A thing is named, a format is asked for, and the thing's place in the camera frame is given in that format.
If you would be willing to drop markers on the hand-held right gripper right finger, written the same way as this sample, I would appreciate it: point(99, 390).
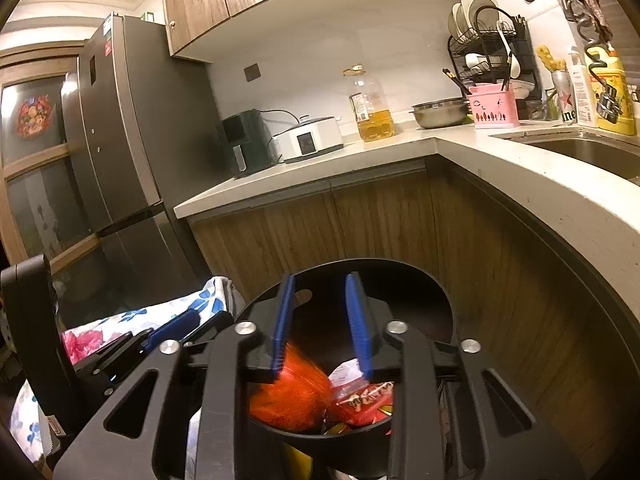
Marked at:
point(357, 330)

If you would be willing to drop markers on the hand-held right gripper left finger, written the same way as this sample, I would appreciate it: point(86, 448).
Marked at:
point(282, 330)

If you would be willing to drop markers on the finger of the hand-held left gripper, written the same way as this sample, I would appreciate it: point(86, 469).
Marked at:
point(175, 327)
point(115, 357)

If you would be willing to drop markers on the pink plastic bag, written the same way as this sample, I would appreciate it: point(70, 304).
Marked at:
point(82, 347)

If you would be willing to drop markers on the red paper cup gold inside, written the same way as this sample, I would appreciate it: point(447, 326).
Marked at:
point(367, 402)

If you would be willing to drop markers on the black trash bin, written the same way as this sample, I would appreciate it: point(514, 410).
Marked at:
point(425, 300)

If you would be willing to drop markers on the blue floral tablecloth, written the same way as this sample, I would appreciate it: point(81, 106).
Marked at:
point(125, 322)

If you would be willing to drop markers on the kitchen counter with wooden cabinets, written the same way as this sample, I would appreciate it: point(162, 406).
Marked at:
point(350, 220)

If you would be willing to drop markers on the wooden framed glass door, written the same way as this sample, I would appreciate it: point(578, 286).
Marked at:
point(35, 185)

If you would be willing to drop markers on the black air fryer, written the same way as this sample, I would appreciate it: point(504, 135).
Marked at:
point(245, 145)

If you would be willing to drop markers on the white electric cooker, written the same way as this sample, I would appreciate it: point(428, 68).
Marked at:
point(310, 140)

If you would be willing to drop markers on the grey refrigerator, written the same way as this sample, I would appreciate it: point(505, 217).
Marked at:
point(135, 135)

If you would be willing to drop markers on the round floral door decoration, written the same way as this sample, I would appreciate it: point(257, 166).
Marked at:
point(35, 117)

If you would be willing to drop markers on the cooking oil bottle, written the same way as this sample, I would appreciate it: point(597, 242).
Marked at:
point(372, 120)

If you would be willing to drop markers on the metal bowl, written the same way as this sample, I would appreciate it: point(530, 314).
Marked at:
point(440, 112)

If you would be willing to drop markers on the pink utensil holder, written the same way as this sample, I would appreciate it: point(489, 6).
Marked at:
point(495, 107)

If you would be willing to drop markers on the steel sink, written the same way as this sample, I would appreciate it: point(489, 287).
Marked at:
point(590, 152)

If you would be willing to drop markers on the white bowl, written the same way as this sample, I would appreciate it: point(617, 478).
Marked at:
point(473, 61)

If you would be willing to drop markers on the green beer can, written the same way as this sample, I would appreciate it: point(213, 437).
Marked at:
point(565, 97)

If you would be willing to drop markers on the white ladle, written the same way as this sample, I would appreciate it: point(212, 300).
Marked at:
point(510, 55)

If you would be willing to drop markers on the white pump bottle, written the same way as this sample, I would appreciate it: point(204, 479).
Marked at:
point(582, 95)

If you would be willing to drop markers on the black dish rack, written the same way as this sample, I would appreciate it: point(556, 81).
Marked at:
point(525, 50)

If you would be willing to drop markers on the yellow sponge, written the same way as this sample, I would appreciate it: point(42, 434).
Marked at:
point(551, 59)

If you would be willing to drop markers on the white plate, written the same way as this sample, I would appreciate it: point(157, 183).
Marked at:
point(477, 10)

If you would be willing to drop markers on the yellow detergent bottle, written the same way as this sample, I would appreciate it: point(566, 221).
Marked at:
point(612, 95)

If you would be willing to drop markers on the metal spring faucet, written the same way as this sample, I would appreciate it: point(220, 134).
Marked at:
point(600, 75)

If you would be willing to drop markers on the window blinds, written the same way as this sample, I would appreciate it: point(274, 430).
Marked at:
point(615, 15)

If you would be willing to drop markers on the dark wall socket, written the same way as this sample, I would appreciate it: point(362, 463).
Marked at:
point(253, 72)

